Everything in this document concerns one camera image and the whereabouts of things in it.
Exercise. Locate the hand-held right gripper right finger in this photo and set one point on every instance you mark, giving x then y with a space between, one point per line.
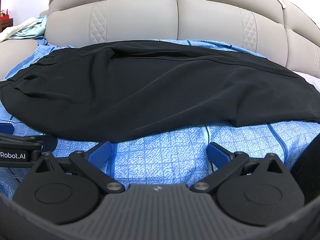
218 152

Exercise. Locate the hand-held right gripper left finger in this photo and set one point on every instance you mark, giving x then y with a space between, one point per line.
101 151

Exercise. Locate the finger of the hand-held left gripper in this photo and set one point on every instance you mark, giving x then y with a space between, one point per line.
51 145
5 128

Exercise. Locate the black pants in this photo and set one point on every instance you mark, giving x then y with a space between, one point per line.
155 90

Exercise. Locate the blue checked bed sheet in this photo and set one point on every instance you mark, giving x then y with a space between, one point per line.
160 157

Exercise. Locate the dark cloth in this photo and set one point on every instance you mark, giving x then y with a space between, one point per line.
307 157

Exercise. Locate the white cloth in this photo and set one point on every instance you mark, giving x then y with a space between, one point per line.
15 30

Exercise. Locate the light blue cloth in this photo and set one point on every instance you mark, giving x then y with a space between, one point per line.
35 31

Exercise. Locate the wooden cabinet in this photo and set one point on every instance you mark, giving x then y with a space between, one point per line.
5 23

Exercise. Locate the grey leather sofa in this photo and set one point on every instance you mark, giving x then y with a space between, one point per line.
160 15

